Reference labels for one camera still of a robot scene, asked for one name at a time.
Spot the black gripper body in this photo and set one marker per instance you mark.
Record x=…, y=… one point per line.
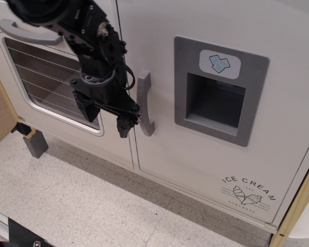
x=109, y=96

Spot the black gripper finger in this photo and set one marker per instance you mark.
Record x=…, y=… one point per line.
x=86, y=106
x=125, y=123

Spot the grey fridge door handle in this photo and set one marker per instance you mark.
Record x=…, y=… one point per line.
x=143, y=87

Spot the white toy fridge door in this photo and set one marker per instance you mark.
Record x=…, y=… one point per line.
x=258, y=182

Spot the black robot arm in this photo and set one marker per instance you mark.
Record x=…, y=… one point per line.
x=100, y=51

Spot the grey kitchen foot block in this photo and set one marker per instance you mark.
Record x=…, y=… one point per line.
x=37, y=145

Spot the white toy oven door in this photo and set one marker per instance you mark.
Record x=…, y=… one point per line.
x=37, y=79

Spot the grey ice dispenser panel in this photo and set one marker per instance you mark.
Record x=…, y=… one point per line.
x=217, y=89

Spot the grey oven door handle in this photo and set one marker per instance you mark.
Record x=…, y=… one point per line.
x=10, y=28

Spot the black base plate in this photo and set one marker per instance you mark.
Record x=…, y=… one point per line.
x=22, y=236

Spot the light wood right post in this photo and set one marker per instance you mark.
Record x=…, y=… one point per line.
x=293, y=214

